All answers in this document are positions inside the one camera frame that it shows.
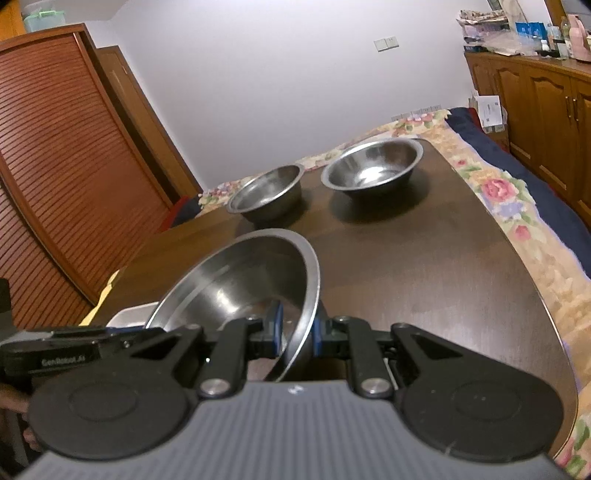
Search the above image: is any white floral rectangular plate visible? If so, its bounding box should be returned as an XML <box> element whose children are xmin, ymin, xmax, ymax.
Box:
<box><xmin>107</xmin><ymin>301</ymin><xmax>158</xmax><ymax>329</ymax></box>

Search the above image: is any wooden sideboard cabinet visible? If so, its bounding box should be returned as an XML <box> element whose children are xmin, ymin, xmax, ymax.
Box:
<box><xmin>464</xmin><ymin>50</ymin><xmax>591</xmax><ymax>215</ymax></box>

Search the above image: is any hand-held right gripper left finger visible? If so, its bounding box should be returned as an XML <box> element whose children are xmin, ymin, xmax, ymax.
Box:
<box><xmin>122</xmin><ymin>300</ymin><xmax>284</xmax><ymax>400</ymax></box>

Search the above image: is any red cloth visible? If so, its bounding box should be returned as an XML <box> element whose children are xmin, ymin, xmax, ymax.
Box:
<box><xmin>157</xmin><ymin>196</ymin><xmax>204</xmax><ymax>232</ymax></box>

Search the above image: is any small stainless steel bowl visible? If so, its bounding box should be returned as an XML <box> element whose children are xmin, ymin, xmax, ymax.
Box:
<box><xmin>226</xmin><ymin>164</ymin><xmax>305</xmax><ymax>222</ymax></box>
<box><xmin>321</xmin><ymin>137</ymin><xmax>424</xmax><ymax>204</ymax></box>

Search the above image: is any white cardboard box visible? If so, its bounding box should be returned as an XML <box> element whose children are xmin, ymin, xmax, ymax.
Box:
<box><xmin>471</xmin><ymin>92</ymin><xmax>506</xmax><ymax>134</ymax></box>

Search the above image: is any large stainless steel bowl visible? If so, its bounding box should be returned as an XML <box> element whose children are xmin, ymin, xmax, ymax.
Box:
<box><xmin>144</xmin><ymin>228</ymin><xmax>321</xmax><ymax>383</ymax></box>

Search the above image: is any wooden overhead cabinet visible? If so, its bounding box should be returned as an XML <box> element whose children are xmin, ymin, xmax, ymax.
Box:
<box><xmin>0</xmin><ymin>0</ymin><xmax>26</xmax><ymax>40</ymax></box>

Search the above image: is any floral blanket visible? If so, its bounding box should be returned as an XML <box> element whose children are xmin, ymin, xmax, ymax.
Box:
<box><xmin>198</xmin><ymin>108</ymin><xmax>591</xmax><ymax>480</ymax></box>

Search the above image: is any clear plastic bag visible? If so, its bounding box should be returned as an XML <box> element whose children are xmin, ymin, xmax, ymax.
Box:
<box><xmin>480</xmin><ymin>32</ymin><xmax>541</xmax><ymax>57</ymax></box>

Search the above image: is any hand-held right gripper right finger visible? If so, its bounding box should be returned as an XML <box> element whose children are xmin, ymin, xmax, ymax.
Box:
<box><xmin>310</xmin><ymin>316</ymin><xmax>467</xmax><ymax>400</ymax></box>

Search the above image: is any pink thermos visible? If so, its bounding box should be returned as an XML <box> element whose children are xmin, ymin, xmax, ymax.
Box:
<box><xmin>567</xmin><ymin>14</ymin><xmax>588</xmax><ymax>58</ymax></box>

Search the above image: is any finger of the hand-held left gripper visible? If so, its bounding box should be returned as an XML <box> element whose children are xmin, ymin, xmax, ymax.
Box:
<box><xmin>104</xmin><ymin>327</ymin><xmax>160</xmax><ymax>350</ymax></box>

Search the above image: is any wooden louvered wardrobe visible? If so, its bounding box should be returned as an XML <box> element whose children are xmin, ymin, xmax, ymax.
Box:
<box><xmin>0</xmin><ymin>23</ymin><xmax>204</xmax><ymax>330</ymax></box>

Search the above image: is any person's left hand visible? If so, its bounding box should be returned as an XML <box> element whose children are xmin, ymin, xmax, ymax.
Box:
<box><xmin>0</xmin><ymin>382</ymin><xmax>42</xmax><ymax>455</ymax></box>

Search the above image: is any green plastic storage box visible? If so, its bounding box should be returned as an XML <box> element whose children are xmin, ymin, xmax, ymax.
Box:
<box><xmin>22</xmin><ymin>0</ymin><xmax>65</xmax><ymax>32</ymax></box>

